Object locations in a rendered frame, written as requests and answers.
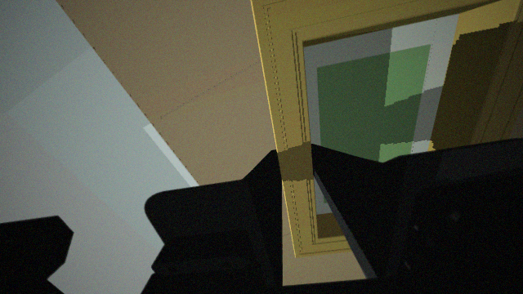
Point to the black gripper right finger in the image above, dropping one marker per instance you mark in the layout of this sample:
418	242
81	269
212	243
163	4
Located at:
373	202

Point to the brown wooden board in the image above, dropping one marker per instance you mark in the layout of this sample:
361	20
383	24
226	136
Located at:
194	69

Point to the gold picture frame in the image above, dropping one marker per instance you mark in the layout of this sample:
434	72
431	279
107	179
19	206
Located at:
379	79

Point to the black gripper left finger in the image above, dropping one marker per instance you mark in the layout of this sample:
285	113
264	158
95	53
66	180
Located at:
253	204

